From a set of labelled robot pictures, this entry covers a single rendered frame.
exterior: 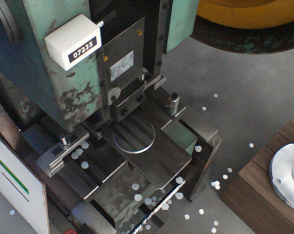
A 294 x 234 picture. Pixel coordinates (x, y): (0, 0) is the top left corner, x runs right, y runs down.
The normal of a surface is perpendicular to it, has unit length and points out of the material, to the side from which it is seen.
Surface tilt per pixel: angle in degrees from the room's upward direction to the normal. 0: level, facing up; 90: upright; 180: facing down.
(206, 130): 0
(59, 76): 90
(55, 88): 90
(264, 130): 0
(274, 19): 90
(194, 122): 0
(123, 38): 90
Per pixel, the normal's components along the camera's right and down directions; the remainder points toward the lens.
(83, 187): 0.04, -0.48
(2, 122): 0.69, 0.47
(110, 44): 0.71, 0.63
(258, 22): -0.70, 0.61
